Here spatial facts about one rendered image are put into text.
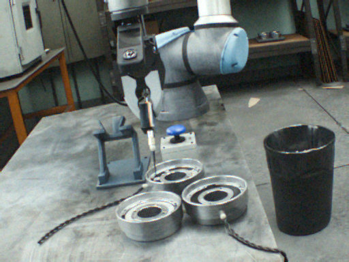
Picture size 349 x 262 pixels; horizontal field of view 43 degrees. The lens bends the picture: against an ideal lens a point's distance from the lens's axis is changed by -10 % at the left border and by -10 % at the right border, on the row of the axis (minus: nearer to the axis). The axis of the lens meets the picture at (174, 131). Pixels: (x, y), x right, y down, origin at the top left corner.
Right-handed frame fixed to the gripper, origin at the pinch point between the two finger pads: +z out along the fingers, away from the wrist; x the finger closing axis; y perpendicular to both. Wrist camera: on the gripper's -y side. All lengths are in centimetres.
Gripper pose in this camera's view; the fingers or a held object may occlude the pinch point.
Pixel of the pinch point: (147, 112)
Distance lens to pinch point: 92.3
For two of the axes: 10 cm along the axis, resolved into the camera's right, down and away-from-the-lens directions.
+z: 1.8, 9.3, 3.1
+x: -9.8, 1.6, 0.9
